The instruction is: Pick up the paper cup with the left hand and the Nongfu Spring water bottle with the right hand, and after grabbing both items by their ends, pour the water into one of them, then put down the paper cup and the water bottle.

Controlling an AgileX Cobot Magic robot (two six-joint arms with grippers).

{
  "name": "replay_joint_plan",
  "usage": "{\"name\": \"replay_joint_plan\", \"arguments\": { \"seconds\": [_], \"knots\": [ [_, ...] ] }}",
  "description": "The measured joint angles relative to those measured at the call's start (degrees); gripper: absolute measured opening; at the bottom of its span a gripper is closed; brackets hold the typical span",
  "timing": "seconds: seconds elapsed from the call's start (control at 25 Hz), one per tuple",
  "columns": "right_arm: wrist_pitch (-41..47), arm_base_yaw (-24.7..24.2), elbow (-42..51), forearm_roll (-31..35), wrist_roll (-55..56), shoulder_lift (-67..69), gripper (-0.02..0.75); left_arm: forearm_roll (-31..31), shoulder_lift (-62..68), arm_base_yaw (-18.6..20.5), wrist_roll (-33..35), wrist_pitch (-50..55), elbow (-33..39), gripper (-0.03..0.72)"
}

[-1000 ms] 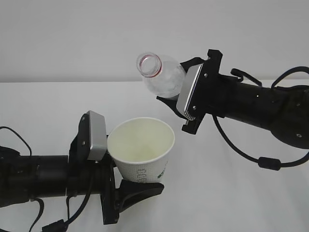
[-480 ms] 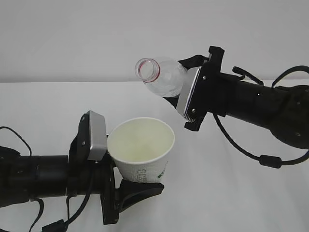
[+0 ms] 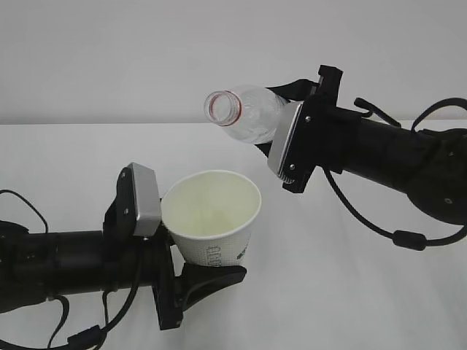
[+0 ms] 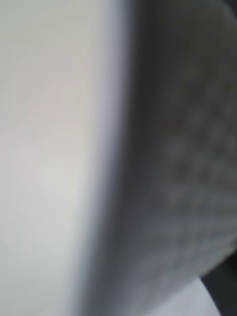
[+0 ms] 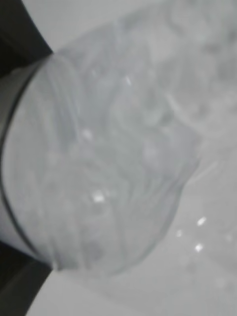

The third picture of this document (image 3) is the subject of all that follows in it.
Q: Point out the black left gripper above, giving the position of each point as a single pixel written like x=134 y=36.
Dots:
x=127 y=256

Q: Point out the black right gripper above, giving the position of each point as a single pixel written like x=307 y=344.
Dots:
x=324 y=133

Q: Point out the clear water bottle red label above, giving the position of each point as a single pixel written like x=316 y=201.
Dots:
x=247 y=113

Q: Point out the white paper cup green logo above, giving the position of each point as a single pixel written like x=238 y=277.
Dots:
x=211 y=216

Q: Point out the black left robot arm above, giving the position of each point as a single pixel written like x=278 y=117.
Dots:
x=39 y=266

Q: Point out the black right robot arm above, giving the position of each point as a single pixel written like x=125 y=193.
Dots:
x=427 y=166

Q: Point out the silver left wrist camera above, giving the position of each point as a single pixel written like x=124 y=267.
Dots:
x=146 y=199

